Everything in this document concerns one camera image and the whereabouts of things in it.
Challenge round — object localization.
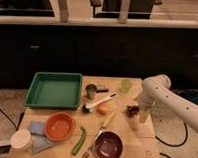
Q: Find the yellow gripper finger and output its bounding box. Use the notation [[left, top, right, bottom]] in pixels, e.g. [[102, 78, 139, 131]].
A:
[[139, 108, 150, 124]]

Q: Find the dark red grape bunch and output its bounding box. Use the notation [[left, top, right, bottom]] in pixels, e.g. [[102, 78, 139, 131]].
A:
[[126, 105, 139, 117]]

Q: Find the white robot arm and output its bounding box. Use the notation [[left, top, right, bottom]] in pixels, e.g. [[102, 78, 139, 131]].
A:
[[136, 75, 198, 134]]

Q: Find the dark purple bowl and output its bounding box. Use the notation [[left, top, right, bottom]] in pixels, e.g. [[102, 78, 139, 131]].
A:
[[94, 131, 123, 158]]

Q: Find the orange red bowl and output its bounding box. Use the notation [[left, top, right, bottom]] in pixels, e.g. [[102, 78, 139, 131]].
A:
[[44, 112, 76, 142]]

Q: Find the yellow green cup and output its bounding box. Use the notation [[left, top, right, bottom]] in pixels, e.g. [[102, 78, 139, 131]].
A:
[[120, 79, 132, 93]]

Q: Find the orange fruit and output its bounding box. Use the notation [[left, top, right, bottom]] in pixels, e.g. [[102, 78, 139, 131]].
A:
[[97, 103, 109, 115]]

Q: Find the metal measuring cup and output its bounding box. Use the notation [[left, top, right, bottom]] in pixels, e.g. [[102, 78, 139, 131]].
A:
[[85, 84, 108, 99]]

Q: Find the green pea pod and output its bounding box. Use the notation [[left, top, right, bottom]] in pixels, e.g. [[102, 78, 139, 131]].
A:
[[71, 127, 87, 155]]

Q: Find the green plastic tray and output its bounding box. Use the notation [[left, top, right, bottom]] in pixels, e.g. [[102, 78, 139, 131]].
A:
[[24, 72, 83, 110]]

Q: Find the blue sponge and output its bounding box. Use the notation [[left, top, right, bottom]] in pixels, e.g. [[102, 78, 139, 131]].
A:
[[28, 121, 45, 136]]

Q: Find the blue cloth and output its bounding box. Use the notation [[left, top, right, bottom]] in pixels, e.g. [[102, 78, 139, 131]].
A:
[[30, 134, 55, 155]]

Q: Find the black chair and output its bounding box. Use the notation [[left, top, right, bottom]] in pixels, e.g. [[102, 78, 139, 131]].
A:
[[90, 0, 163, 19]]

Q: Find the white lidded container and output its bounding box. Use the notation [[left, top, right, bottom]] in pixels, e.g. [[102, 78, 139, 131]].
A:
[[10, 129, 33, 151]]

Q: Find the black floor cable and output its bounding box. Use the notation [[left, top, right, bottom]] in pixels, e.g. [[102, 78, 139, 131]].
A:
[[154, 120, 190, 148]]

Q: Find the white handled dish brush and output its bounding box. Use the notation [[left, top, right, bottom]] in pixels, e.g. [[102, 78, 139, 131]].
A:
[[82, 93, 117, 113]]

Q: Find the yellow handled fork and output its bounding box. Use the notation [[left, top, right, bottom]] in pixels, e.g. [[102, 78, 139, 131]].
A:
[[81, 111, 116, 158]]

